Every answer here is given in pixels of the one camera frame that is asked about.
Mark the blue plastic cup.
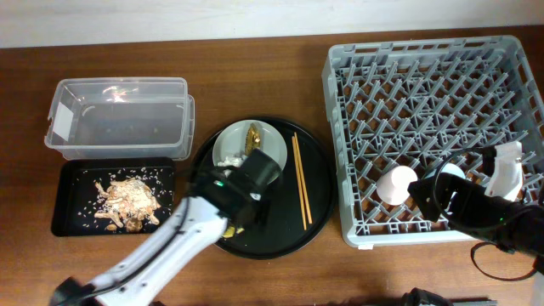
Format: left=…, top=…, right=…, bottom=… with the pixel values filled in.
left=440, top=163, right=466, bottom=179

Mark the white tissue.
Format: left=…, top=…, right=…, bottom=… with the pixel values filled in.
left=217, top=156, right=247, bottom=167

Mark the yellow bowl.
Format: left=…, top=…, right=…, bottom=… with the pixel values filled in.
left=222, top=226, right=245, bottom=239

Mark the gold snack wrapper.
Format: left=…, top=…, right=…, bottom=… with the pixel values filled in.
left=245, top=122, right=261, bottom=156

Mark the grey round plate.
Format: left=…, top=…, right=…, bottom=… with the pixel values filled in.
left=212, top=120, right=287, bottom=170

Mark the pink plastic cup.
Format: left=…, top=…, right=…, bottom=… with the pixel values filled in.
left=377, top=166, right=418, bottom=206

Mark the wooden chopstick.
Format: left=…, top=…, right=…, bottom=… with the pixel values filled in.
left=294, top=133, right=313, bottom=228
left=292, top=135, right=307, bottom=231

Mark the food scraps pile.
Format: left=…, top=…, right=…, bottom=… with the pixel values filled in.
left=71, top=167, right=174, bottom=234

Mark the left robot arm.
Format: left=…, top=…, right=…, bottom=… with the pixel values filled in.
left=49, top=150, right=282, bottom=305

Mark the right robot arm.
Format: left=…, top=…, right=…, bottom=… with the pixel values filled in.
left=407, top=141, right=543, bottom=281

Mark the grey dishwasher rack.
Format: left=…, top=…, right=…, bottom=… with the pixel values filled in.
left=322, top=36, right=543, bottom=250

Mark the round black serving tray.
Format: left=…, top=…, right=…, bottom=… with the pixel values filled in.
left=216, top=116, right=337, bottom=259

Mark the black rectangular tray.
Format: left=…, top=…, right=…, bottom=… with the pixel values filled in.
left=51, top=157, right=176, bottom=236

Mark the clear plastic storage bin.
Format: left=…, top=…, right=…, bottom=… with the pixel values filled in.
left=44, top=76, right=196, bottom=161

